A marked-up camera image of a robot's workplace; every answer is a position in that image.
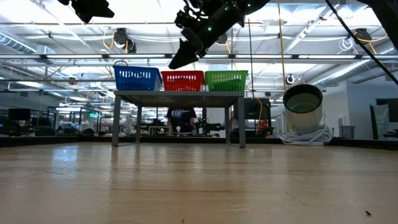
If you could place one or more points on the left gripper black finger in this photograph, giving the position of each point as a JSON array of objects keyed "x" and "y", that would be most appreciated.
[{"x": 90, "y": 9}]

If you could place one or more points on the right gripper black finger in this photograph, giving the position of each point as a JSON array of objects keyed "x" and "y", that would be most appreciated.
[
  {"x": 183, "y": 57},
  {"x": 192, "y": 39}
]

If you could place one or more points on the red plastic basket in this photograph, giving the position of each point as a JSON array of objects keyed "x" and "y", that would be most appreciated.
[{"x": 183, "y": 81}]

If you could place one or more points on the green plastic basket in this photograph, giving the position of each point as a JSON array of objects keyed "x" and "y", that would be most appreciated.
[{"x": 226, "y": 81}]

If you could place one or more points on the blue plastic basket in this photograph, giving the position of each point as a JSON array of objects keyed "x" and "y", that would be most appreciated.
[{"x": 136, "y": 79}]

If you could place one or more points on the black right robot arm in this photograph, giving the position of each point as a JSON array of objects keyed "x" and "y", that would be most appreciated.
[{"x": 255, "y": 4}]

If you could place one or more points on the grey perforated metal shelf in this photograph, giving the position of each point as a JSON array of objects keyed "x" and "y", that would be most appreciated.
[{"x": 180, "y": 98}]

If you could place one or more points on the person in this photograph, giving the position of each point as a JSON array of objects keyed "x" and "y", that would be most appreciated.
[{"x": 182, "y": 119}]

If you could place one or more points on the black computer monitor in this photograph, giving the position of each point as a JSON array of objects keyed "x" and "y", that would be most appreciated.
[{"x": 19, "y": 114}]

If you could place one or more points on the grey waste bin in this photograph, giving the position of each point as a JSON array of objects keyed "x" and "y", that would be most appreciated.
[{"x": 347, "y": 132}]

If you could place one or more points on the small black debris speck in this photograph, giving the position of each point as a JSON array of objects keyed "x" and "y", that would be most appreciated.
[{"x": 367, "y": 213}]

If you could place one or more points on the black aluminium frame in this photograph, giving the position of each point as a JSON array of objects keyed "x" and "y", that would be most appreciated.
[{"x": 46, "y": 140}]

